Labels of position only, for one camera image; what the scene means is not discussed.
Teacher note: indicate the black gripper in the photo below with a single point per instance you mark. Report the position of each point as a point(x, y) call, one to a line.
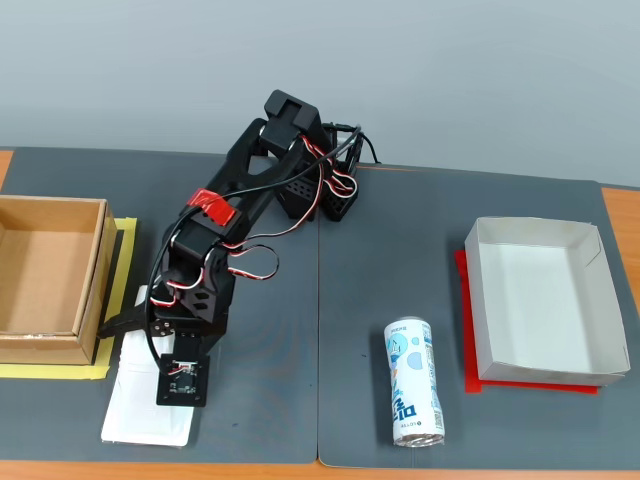
point(162, 327)

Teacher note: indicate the white packaged sandwich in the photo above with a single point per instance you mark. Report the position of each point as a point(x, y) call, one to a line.
point(135, 400)

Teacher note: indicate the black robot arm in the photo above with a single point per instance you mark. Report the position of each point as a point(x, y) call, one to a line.
point(250, 165)

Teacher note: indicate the brown cardboard box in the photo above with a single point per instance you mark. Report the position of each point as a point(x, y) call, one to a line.
point(45, 270)

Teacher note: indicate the gray paper box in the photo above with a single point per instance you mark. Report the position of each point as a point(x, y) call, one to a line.
point(530, 300)

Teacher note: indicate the black tape strip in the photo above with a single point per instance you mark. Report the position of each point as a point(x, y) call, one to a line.
point(111, 270)

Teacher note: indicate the red tape patch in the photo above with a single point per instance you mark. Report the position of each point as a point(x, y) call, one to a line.
point(212, 207)

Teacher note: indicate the dark gray table mat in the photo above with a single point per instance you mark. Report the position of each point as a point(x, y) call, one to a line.
point(270, 350)
point(380, 250)

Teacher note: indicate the white blue printed drink can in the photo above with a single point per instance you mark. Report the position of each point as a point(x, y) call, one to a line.
point(412, 380)

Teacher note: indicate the red paper sheet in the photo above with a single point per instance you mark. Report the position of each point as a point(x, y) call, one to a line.
point(472, 385)

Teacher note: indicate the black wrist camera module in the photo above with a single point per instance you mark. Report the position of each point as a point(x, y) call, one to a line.
point(182, 385)

